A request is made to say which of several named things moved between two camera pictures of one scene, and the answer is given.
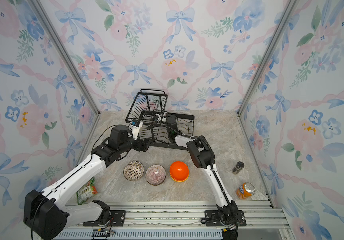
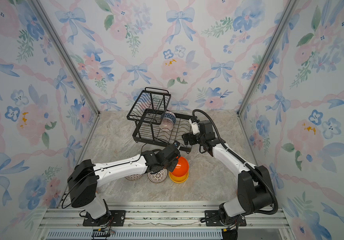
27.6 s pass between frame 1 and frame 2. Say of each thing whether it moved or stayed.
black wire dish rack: stayed
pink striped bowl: moved
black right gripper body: moved
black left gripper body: moved
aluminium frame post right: stayed
